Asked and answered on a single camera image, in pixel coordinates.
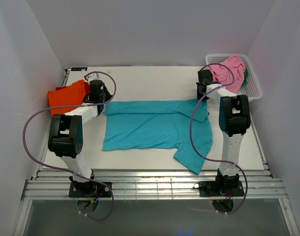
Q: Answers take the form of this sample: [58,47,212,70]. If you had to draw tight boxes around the turquoise t shirt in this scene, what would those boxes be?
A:
[102,99,213,175]

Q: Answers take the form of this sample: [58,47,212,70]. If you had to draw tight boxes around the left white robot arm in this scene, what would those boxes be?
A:
[48,79,112,197]

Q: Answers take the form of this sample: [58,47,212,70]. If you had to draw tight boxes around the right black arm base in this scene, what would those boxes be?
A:
[193,181,244,197]

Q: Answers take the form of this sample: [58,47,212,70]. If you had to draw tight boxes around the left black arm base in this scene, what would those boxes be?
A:
[68,176,111,198]

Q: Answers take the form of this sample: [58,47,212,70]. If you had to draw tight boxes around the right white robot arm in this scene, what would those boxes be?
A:
[197,70,251,198]

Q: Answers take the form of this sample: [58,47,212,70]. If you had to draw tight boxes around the folded red t shirt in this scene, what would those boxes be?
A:
[56,80,90,94]

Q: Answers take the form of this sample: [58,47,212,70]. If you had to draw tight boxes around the pink t shirt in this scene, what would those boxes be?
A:
[209,54,246,93]

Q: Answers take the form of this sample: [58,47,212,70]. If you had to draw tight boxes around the folded orange t shirt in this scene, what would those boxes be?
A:
[48,87,86,107]

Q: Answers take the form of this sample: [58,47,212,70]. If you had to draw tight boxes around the blue table label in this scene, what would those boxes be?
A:
[70,67,88,71]

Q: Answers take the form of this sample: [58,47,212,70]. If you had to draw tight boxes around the green t shirt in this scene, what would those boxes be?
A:
[242,69,249,86]

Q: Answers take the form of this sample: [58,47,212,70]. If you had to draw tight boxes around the white plastic basket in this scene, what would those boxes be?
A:
[205,54,263,101]

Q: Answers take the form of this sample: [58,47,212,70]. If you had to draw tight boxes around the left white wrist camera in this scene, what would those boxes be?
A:
[85,73,99,83]

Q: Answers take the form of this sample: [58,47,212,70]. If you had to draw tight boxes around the aluminium front rail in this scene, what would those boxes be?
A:
[22,170,288,200]

